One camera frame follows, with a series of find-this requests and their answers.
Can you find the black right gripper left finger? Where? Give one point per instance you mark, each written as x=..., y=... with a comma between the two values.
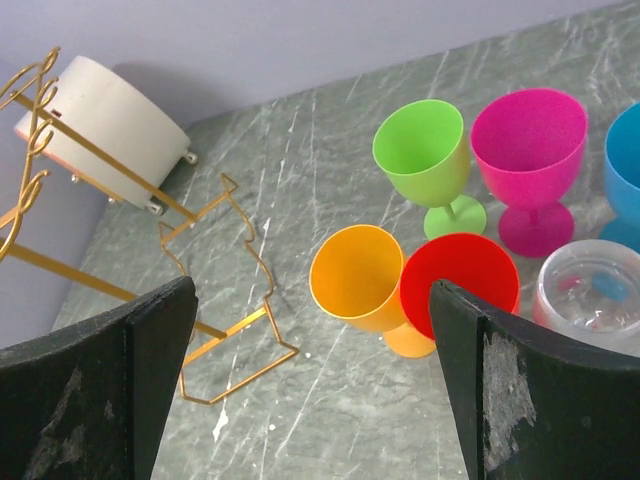
x=91, y=400

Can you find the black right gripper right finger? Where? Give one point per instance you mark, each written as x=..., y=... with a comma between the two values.
x=530, y=403

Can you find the clear wine glass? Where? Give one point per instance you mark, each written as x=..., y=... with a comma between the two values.
x=588, y=290

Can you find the red wine glass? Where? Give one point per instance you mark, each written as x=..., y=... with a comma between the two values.
x=471, y=261

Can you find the orange wine glass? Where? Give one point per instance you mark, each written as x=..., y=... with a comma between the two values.
x=355, y=277

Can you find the pink wine glass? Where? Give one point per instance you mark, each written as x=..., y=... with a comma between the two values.
x=529, y=146

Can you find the blue wine glass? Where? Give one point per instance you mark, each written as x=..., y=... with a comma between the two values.
x=621, y=178

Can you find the green wine glass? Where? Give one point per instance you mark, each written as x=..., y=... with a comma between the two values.
x=423, y=151

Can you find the round white drawer cabinet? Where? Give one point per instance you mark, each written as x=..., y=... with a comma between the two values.
x=110, y=135

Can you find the gold wire glass rack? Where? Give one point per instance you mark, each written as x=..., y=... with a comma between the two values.
x=34, y=87

